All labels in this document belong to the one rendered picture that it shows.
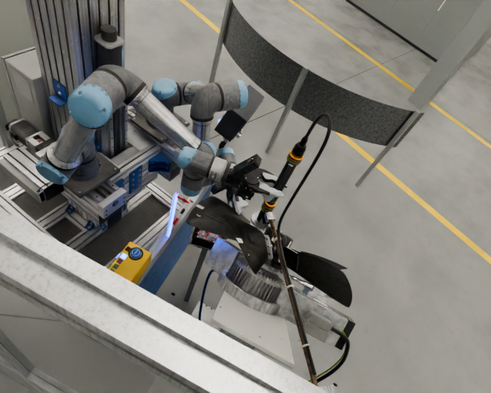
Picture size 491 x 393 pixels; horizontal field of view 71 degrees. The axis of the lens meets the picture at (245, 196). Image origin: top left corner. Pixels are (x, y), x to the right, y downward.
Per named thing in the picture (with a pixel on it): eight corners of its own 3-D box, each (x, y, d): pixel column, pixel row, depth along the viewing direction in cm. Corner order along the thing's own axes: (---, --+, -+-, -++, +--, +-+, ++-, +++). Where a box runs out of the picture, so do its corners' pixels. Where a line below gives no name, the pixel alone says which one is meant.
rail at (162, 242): (124, 306, 148) (124, 299, 142) (116, 301, 148) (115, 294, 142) (217, 175, 206) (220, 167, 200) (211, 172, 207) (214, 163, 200)
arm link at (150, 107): (103, 65, 117) (205, 160, 138) (85, 81, 109) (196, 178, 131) (120, 44, 109) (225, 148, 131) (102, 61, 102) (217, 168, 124)
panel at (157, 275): (126, 338, 201) (126, 295, 151) (125, 337, 201) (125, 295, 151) (195, 235, 254) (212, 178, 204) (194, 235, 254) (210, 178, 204)
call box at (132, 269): (126, 297, 132) (127, 286, 124) (104, 285, 133) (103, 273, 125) (150, 264, 142) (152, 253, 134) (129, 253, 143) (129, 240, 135)
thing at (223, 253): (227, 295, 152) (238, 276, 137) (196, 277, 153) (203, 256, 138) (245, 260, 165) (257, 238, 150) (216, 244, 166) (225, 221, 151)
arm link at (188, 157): (182, 157, 119) (185, 139, 113) (213, 168, 120) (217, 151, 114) (174, 172, 114) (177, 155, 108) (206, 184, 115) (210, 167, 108)
